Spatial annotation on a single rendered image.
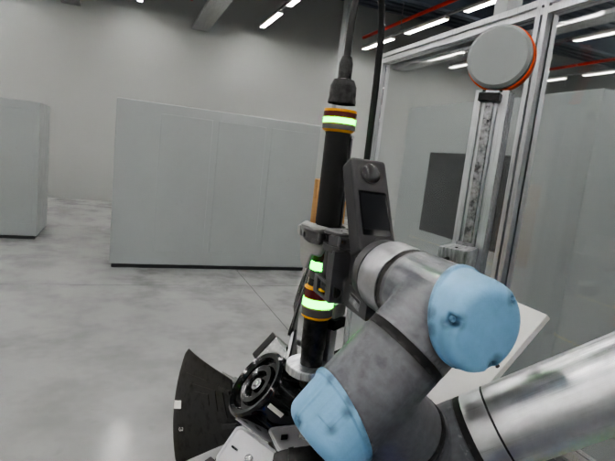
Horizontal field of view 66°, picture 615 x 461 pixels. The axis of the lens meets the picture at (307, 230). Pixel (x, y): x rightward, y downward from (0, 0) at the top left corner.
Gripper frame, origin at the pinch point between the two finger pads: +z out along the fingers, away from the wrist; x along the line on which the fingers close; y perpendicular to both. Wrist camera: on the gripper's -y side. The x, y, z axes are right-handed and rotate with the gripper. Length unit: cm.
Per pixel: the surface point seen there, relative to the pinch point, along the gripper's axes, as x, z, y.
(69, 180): -164, 1216, 102
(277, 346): 9, 40, 36
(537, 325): 41.7, -2.3, 15.0
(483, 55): 54, 39, -39
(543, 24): 70, 38, -49
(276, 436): -3.8, -2.1, 31.1
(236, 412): -8.4, 4.3, 30.5
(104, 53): -98, 1217, -205
